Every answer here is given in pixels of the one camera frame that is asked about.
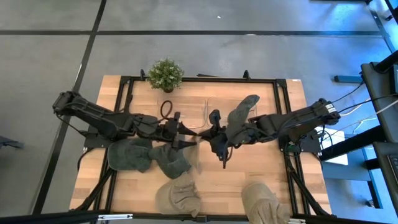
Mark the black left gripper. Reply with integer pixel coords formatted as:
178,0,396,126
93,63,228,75
154,111,198,152

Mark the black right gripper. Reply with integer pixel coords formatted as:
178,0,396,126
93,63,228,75
198,109,254,163

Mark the green potted artificial plant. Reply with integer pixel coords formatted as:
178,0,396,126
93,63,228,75
146,57,185,93

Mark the white flat board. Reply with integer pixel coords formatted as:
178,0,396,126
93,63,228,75
315,126,349,166

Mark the black diagonal beam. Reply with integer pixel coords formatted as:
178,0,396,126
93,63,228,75
319,125,386,162

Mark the blue floor bar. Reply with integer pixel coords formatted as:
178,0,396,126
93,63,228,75
334,75,364,83

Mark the dark grey desk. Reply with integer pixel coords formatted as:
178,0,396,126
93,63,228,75
360,49,398,144

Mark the dark floor object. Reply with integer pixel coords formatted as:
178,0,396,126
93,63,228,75
0,135,25,149

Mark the dark desk with keyboard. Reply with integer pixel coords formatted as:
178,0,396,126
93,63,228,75
372,141,398,215

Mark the black keyboard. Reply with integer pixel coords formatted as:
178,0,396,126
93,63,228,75
387,154,398,175

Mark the black right camera cable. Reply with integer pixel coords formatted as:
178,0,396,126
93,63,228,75
221,141,234,169

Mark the black camera cable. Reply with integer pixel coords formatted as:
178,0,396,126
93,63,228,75
221,141,234,169
159,100,174,121

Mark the black left camera cable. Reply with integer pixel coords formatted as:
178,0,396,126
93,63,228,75
159,100,174,121

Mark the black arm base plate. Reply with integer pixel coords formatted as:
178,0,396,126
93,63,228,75
277,129,323,154
83,124,129,149

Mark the white cable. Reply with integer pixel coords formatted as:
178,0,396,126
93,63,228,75
338,98,398,118

